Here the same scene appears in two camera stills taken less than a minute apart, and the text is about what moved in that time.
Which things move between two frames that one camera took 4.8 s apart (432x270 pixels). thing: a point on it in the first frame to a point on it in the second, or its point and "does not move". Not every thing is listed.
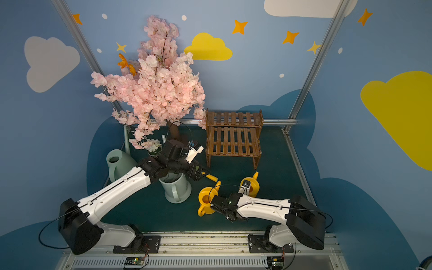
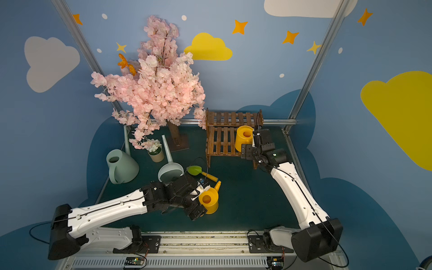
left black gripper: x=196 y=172 to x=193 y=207
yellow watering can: x=255 y=187 to x=244 y=136
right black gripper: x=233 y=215 to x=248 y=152
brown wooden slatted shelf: x=233 y=134 does not move
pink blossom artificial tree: x=154 y=90 does not move
